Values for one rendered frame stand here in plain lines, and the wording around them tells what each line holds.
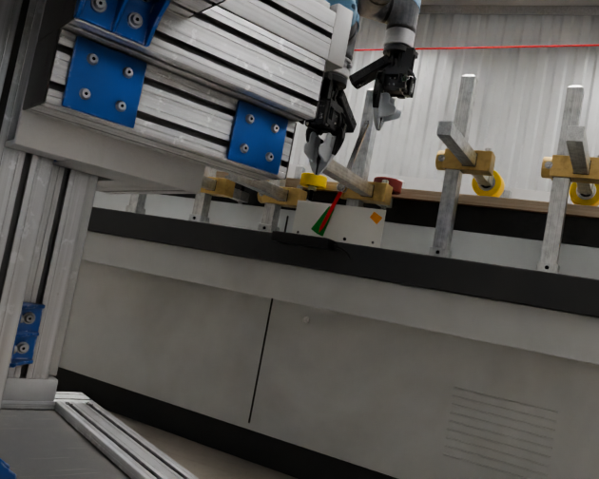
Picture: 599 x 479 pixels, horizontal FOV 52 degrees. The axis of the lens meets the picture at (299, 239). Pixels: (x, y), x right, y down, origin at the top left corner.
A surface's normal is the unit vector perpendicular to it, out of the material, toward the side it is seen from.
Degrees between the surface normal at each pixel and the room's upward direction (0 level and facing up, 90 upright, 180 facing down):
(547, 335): 90
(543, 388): 90
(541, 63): 90
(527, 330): 90
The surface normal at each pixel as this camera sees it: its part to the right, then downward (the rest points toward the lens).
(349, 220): -0.46, -0.15
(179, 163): 0.62, 0.06
